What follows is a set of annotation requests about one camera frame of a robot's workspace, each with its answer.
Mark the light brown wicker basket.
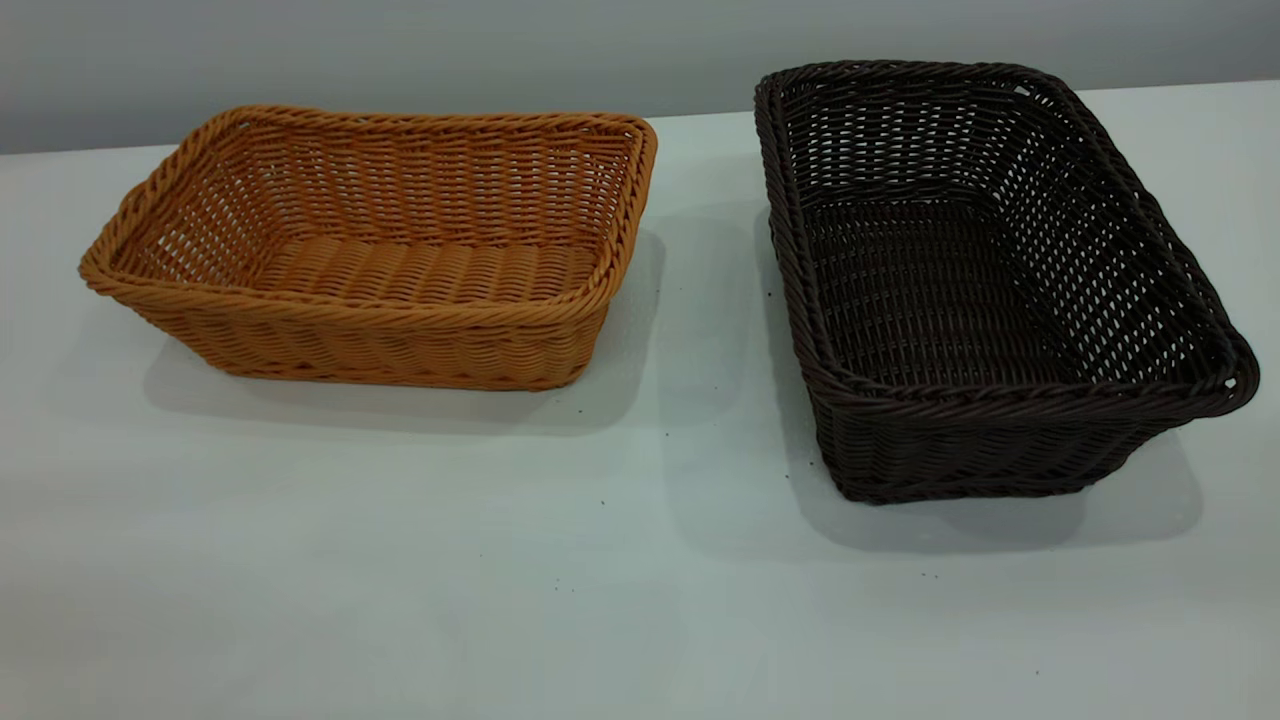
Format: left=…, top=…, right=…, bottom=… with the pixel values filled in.
left=78, top=104, right=659, bottom=392

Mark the dark brown wicker basket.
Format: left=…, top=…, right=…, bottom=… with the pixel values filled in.
left=753, top=60, right=1261, bottom=505

